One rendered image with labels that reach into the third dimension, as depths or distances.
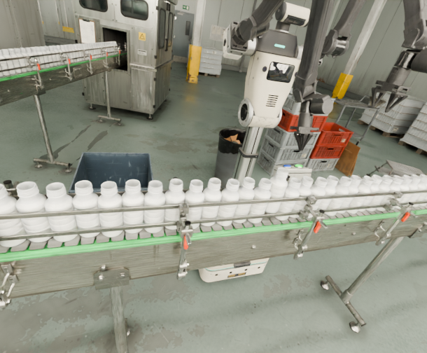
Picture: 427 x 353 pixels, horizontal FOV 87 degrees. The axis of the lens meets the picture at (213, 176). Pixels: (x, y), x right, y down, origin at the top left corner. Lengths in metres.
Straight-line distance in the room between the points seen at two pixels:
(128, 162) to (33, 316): 1.06
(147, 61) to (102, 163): 3.09
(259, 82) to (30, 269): 1.15
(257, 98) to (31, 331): 1.76
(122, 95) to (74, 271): 3.86
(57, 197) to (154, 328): 1.19
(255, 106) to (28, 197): 1.04
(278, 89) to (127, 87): 3.38
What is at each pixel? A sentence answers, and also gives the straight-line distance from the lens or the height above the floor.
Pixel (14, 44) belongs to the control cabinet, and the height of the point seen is 0.61.
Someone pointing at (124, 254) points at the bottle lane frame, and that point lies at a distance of 0.74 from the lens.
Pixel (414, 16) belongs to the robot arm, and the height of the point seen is 1.70.
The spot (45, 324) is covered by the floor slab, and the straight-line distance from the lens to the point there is 1.80.
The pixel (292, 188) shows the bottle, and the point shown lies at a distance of 0.81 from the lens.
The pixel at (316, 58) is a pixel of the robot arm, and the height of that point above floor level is 1.52.
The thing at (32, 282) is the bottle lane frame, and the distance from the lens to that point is 0.84.
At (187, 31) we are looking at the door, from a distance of 12.71.
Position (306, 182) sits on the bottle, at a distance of 0.85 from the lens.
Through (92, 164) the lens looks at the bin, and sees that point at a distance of 1.28.
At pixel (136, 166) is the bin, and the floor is 0.87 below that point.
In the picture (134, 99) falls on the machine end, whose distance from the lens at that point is 4.39.
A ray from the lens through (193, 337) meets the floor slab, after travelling 1.66.
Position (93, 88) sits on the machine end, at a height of 0.39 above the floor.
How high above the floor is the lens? 1.53
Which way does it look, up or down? 32 degrees down
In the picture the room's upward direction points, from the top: 12 degrees clockwise
